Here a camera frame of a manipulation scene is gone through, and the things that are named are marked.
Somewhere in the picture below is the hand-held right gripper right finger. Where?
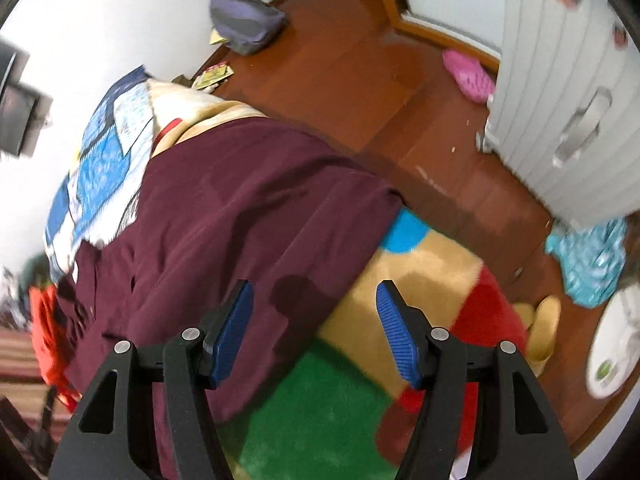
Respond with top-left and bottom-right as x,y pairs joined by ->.
376,280 -> 578,480

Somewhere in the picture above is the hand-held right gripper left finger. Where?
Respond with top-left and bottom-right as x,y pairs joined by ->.
47,279 -> 255,480

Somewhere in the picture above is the maroon garment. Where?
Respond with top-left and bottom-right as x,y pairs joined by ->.
55,117 -> 406,480

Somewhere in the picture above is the colourful plush blanket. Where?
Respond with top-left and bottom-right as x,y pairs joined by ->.
149,79 -> 532,480

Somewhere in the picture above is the yellow slipper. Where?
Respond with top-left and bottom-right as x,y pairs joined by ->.
515,295 -> 564,376

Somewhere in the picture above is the orange red cloth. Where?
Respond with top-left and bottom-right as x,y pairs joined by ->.
27,282 -> 84,407

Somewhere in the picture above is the teal patterned cloth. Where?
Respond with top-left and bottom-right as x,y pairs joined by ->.
544,217 -> 632,309

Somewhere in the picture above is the blue patchwork quilt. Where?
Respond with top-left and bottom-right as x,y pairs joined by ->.
44,66 -> 162,281

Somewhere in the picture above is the yellow green booklet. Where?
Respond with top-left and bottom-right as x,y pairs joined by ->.
192,62 -> 236,92

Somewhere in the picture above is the pink slipper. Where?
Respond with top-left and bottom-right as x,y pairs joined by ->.
442,49 -> 497,104

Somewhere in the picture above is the white ribbed cabinet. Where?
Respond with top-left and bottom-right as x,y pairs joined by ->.
481,0 -> 640,235

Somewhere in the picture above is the grey backpack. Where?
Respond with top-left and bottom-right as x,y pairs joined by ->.
208,0 -> 289,56

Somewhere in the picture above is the small black wall monitor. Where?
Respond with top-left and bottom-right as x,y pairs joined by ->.
0,84 -> 54,157

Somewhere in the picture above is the wooden door frame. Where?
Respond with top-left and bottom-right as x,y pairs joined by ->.
366,0 -> 502,74

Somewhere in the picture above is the wall-mounted black television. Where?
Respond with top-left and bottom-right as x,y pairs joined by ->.
0,37 -> 32,90

